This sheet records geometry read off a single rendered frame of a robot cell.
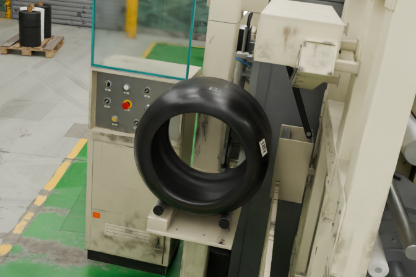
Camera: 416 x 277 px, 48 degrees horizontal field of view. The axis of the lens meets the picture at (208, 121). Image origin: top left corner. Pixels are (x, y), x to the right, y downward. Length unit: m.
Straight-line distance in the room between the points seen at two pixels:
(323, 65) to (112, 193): 1.84
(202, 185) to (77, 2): 9.34
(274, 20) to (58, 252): 2.33
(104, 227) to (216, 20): 1.54
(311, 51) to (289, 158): 0.87
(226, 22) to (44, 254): 1.97
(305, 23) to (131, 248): 2.02
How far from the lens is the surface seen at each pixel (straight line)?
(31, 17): 8.16
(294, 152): 2.12
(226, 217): 1.96
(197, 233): 2.06
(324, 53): 1.34
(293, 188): 2.19
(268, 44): 1.43
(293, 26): 1.42
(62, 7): 11.35
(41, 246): 3.37
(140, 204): 2.86
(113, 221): 2.98
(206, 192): 2.15
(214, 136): 2.20
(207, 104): 1.76
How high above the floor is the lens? 1.94
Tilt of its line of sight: 20 degrees down
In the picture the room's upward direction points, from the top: 7 degrees clockwise
